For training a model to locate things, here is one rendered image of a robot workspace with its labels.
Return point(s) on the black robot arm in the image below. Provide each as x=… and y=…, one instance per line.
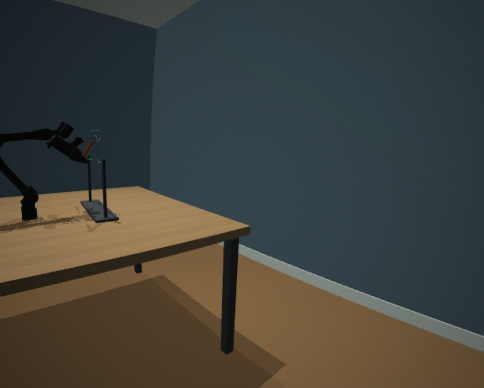
x=28, y=210

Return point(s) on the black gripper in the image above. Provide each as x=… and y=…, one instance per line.
x=73, y=153

